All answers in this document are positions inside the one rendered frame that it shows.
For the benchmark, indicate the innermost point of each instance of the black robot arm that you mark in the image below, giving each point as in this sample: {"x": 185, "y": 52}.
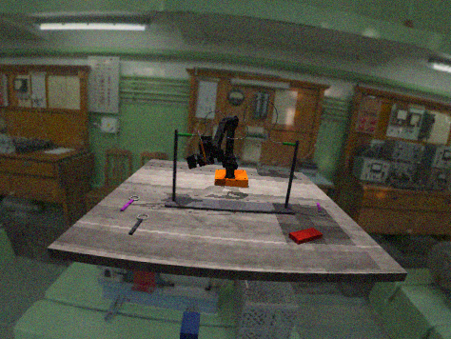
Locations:
{"x": 231, "y": 123}

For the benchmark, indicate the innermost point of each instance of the blue block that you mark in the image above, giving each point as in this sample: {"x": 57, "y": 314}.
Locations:
{"x": 190, "y": 325}

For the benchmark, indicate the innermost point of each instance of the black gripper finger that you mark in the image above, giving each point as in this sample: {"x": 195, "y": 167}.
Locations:
{"x": 209, "y": 158}
{"x": 201, "y": 160}

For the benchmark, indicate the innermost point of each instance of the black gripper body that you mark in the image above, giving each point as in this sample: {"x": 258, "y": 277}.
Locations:
{"x": 192, "y": 162}

